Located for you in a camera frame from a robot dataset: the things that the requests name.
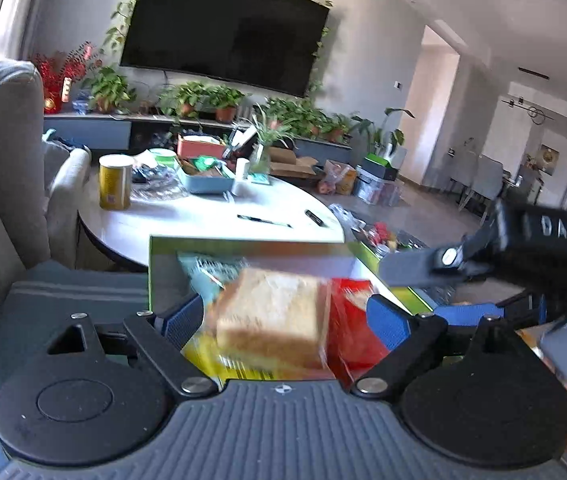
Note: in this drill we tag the black remote control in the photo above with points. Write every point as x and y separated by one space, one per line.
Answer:
315 218

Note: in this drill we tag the grey sofa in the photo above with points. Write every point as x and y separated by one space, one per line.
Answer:
40 180

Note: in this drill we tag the grey tv cabinet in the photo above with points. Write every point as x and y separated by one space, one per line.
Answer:
131 133

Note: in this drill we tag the green cardboard box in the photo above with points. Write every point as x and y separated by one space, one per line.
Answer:
168 283

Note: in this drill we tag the red flower decoration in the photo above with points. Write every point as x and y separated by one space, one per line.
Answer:
59 73

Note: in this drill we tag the blue plastic tray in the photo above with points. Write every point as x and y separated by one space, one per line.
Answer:
214 181

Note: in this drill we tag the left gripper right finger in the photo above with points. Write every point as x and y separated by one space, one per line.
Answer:
413 341

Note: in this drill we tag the black pen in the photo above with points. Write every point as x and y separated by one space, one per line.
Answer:
263 221

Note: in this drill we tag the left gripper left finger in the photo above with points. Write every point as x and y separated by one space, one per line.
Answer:
159 339

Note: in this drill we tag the brown cardboard box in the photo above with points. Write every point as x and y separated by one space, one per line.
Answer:
285 164

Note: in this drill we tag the yellow striped snack bag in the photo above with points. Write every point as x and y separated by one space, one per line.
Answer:
203 352

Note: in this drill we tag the white round coffee table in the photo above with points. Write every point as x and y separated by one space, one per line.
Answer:
124 236

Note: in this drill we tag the gold tin can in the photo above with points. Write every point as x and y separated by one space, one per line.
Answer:
115 172

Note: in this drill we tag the bagged sliced bread loaf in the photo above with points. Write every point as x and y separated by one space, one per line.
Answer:
273 317

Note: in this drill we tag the black wall television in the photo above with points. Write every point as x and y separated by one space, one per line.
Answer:
269 44

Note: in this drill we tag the glass vase with plant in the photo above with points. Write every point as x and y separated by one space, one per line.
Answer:
268 132

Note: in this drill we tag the red snack bag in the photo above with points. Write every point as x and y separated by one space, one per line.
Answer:
352 348

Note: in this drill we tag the teal cracker snack bag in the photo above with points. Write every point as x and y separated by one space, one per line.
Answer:
209 275

